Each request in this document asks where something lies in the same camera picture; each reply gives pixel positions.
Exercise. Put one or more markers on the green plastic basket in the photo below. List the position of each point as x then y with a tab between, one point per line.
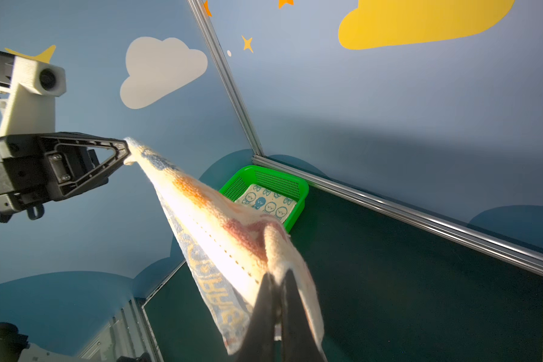
279	182

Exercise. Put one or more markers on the teal patterned towel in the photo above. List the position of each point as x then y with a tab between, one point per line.
268	202

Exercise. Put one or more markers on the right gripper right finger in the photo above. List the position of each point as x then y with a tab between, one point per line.
298	343

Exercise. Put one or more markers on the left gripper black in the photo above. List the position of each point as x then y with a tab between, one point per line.
39	168

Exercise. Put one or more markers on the beige lettered towel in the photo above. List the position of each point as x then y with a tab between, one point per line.
228	248

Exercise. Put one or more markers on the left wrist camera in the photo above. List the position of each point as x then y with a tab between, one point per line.
29	87

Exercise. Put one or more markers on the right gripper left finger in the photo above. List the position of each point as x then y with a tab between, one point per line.
258	344

